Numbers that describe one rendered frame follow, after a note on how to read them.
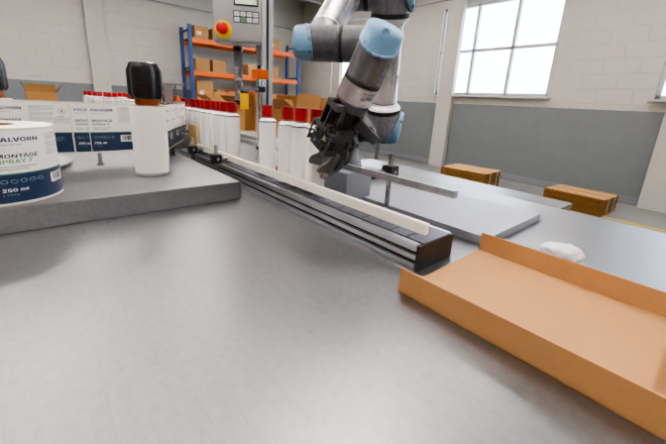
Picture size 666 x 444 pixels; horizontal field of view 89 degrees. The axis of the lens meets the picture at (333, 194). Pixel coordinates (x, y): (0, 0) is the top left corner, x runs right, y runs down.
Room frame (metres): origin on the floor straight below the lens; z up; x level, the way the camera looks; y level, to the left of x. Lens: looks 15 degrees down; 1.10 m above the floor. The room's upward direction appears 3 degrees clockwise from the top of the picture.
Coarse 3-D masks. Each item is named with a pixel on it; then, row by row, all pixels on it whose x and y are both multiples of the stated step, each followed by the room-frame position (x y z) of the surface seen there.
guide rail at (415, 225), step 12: (228, 156) 1.11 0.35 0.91; (252, 168) 0.98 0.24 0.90; (264, 168) 0.93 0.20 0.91; (288, 180) 0.84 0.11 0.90; (300, 180) 0.80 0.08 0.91; (312, 192) 0.76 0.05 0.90; (324, 192) 0.73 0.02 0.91; (336, 192) 0.70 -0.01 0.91; (348, 204) 0.67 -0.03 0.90; (360, 204) 0.64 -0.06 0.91; (372, 204) 0.63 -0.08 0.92; (384, 216) 0.60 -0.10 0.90; (396, 216) 0.57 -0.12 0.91; (408, 216) 0.57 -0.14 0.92; (408, 228) 0.55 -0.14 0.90; (420, 228) 0.54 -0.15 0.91
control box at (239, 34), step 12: (216, 0) 1.26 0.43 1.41; (228, 0) 1.26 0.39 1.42; (216, 12) 1.26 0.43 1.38; (228, 12) 1.26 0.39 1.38; (216, 24) 1.26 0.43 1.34; (228, 24) 1.26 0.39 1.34; (240, 24) 1.27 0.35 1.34; (252, 24) 1.27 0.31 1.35; (216, 36) 1.26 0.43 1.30; (228, 36) 1.26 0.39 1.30; (240, 36) 1.27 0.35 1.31; (252, 36) 1.27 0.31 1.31
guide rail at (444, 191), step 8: (256, 144) 1.13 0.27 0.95; (344, 168) 0.80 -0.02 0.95; (352, 168) 0.78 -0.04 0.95; (360, 168) 0.76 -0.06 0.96; (368, 168) 0.75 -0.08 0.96; (376, 176) 0.72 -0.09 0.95; (384, 176) 0.70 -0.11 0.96; (392, 176) 0.69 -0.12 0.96; (400, 176) 0.68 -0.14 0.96; (408, 184) 0.66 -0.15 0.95; (416, 184) 0.64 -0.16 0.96; (424, 184) 0.63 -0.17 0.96; (432, 184) 0.62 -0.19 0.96; (432, 192) 0.61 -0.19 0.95; (440, 192) 0.60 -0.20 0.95; (448, 192) 0.59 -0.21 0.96; (456, 192) 0.59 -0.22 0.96
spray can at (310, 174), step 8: (312, 112) 0.83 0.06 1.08; (320, 112) 0.83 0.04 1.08; (312, 120) 0.83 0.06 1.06; (312, 128) 0.82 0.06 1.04; (312, 144) 0.81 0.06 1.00; (312, 152) 0.81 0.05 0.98; (312, 168) 0.81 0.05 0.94; (304, 176) 0.83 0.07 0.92; (312, 176) 0.81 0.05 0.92; (320, 184) 0.82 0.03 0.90
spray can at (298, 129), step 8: (296, 112) 0.87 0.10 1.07; (304, 112) 0.87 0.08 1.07; (296, 120) 0.87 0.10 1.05; (304, 120) 0.87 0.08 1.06; (296, 128) 0.86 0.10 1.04; (304, 128) 0.86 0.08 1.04; (296, 136) 0.86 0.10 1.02; (304, 136) 0.86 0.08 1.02; (296, 144) 0.86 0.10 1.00; (304, 144) 0.86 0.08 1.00; (296, 152) 0.86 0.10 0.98; (304, 152) 0.86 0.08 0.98; (296, 160) 0.86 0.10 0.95; (304, 160) 0.86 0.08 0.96; (296, 168) 0.86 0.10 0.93; (304, 168) 0.86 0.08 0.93; (296, 176) 0.86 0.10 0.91
